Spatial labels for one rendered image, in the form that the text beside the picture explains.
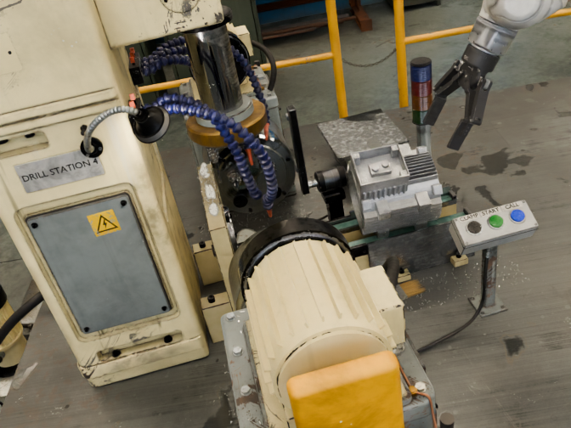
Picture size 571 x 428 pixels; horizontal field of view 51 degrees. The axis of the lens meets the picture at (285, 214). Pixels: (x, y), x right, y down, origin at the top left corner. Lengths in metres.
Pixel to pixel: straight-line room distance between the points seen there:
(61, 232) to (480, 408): 0.92
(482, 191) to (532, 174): 0.18
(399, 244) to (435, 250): 0.11
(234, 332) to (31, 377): 0.77
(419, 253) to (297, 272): 0.82
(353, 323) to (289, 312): 0.09
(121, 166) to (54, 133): 0.13
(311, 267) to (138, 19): 0.58
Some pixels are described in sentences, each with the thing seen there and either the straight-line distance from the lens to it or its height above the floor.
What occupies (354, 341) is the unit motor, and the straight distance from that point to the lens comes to 0.75.
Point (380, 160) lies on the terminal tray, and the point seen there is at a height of 1.11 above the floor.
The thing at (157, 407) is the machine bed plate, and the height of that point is 0.80.
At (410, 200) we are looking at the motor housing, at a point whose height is 1.03.
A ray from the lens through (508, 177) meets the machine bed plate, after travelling 2.00.
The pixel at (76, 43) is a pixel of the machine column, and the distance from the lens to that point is 1.10.
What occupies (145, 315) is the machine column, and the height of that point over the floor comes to 0.99.
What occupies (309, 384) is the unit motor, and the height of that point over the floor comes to 1.35.
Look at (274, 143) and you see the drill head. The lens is 1.63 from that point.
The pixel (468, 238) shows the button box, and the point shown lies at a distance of 1.33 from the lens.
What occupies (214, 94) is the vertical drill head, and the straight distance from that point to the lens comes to 1.28.
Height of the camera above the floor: 1.88
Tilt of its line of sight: 34 degrees down
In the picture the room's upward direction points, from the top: 11 degrees counter-clockwise
